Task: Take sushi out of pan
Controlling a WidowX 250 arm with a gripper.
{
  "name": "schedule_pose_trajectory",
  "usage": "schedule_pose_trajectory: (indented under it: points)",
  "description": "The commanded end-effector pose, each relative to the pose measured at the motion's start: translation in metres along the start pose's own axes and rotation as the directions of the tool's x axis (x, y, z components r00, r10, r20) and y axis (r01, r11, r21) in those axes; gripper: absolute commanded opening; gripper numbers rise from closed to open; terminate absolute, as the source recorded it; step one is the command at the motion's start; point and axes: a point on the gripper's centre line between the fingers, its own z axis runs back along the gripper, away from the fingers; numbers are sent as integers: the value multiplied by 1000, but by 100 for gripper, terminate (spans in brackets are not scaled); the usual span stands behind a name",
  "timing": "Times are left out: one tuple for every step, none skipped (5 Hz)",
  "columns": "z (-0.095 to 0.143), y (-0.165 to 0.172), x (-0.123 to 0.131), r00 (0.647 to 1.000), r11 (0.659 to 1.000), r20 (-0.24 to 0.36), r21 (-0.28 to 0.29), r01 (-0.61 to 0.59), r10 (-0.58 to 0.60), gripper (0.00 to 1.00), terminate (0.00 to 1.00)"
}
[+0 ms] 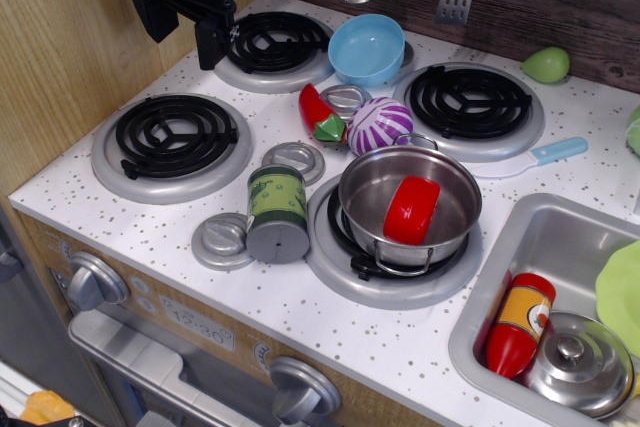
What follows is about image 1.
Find front right black burner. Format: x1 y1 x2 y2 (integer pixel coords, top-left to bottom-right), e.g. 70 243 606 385
306 176 482 310

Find front left black burner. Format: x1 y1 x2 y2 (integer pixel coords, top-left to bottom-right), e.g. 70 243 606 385
91 94 253 205

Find back right black burner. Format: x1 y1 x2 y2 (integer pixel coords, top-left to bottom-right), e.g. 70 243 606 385
393 62 545 163

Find green toy pear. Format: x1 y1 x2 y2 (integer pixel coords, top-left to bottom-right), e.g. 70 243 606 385
520 46 571 84

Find black burner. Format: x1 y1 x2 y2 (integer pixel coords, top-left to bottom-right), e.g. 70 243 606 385
393 62 545 163
306 176 482 310
215 11 334 94
91 94 253 205

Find back left black burner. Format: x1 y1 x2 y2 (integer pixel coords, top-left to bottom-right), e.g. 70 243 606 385
215 11 334 94

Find stainless steel pot lid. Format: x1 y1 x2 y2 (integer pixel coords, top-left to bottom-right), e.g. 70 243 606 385
520 311 639 419

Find green toy cabbage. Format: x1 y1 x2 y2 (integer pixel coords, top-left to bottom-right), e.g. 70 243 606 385
625 107 640 156

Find left silver oven knob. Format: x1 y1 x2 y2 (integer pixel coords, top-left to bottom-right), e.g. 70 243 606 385
68 251 130 311

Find silver stovetop knob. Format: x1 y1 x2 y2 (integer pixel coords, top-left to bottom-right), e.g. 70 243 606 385
320 85 372 121
191 212 254 271
261 142 326 186

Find silver toy sink basin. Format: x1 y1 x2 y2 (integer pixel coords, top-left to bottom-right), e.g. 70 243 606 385
449 193 639 426

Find red and white toy sushi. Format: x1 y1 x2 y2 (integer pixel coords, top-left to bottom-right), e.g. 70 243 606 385
383 176 441 245

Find purple striped toy onion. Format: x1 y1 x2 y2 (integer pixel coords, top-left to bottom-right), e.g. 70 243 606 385
347 97 414 155

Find green plastic plate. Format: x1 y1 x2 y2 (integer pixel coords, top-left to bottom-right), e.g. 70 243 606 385
595 241 639 357

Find toy knife blue handle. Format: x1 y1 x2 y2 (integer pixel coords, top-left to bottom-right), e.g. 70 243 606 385
466 137 588 179

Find silver stovetop knob front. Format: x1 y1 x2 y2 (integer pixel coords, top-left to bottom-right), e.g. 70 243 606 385
191 212 254 271

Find orange object at floor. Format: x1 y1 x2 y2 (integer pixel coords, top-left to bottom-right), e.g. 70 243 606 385
19 391 75 426

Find green labelled toy can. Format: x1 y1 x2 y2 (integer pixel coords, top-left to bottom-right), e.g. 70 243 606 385
246 164 310 264

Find silver oven knob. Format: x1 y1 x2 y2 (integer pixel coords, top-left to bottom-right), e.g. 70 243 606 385
68 251 130 311
270 356 342 426

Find stainless steel pan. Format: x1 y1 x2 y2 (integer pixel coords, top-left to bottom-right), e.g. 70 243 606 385
338 144 482 277

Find red toy chili pepper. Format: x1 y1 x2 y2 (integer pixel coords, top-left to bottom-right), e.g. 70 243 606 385
298 83 346 144

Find silver stovetop knob middle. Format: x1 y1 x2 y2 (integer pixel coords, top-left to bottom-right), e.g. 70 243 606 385
261 142 326 186

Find silver stovetop knob back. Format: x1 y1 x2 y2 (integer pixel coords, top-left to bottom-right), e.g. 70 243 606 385
320 85 372 121

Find silver oven door handle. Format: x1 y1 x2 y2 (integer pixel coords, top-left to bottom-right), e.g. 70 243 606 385
68 311 255 426

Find right silver oven knob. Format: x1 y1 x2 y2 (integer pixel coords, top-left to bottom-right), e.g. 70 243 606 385
270 356 342 426

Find light blue plastic bowl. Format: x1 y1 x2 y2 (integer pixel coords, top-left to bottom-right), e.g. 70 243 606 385
328 14 405 88

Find red toy ketchup bottle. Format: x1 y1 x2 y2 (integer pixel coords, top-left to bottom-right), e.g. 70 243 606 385
485 273 556 379

